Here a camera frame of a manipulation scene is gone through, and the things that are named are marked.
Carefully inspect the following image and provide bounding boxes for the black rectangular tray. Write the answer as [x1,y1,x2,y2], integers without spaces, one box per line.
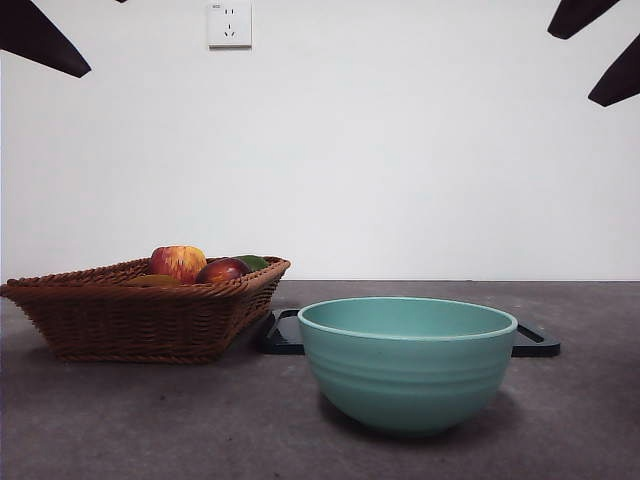
[257,308,561,358]

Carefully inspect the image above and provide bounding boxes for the dark red plum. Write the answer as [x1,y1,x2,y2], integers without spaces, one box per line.
[195,257,251,285]

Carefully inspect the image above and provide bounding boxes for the white wall socket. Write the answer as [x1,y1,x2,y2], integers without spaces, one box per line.
[208,1,253,50]

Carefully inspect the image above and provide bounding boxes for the brown kiwi fruit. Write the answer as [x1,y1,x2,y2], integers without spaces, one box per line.
[127,273,181,288]

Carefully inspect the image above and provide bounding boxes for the brown wicker basket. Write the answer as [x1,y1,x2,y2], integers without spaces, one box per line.
[0,256,292,365]

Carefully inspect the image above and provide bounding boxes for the red and yellow apple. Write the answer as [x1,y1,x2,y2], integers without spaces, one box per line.
[148,244,208,285]

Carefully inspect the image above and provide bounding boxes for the green fruit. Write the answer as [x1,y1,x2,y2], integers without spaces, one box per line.
[232,254,270,274]

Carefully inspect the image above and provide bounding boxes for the teal ribbed bowl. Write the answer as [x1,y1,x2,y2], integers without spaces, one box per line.
[297,296,519,435]

